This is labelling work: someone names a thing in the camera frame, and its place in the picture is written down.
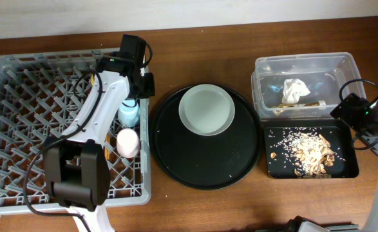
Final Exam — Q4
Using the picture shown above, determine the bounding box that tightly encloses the black rectangular tray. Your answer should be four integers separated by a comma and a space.
263, 119, 359, 178

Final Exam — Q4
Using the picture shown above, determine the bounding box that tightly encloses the clear plastic bin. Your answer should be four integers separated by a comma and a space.
251, 52, 366, 121

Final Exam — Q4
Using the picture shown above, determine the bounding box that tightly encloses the grey dishwasher rack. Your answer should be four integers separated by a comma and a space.
0, 48, 151, 215

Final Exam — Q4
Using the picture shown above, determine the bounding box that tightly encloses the food scraps and rice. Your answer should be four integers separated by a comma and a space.
266, 127, 346, 179

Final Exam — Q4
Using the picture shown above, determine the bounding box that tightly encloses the wooden chopstick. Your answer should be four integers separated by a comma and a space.
104, 133, 112, 161

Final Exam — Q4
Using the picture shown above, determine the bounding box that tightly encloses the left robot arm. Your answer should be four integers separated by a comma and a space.
40, 34, 155, 231

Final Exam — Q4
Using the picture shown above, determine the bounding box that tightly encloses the yellow bowl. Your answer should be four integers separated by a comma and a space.
90, 74, 95, 86

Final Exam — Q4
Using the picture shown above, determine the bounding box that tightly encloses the blue cup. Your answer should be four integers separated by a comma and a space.
117, 99, 140, 128

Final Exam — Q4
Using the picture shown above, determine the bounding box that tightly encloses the white tissue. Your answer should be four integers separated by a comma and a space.
281, 79, 310, 104

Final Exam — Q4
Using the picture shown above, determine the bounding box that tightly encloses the pink cup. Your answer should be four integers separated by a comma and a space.
116, 128, 140, 159

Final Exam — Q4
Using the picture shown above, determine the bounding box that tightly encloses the round black tray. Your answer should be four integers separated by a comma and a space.
149, 87, 263, 190

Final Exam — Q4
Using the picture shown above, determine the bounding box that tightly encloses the gold snack wrapper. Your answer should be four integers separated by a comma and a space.
274, 101, 326, 115

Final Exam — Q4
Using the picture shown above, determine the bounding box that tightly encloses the light grey plate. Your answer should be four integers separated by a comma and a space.
178, 84, 236, 136

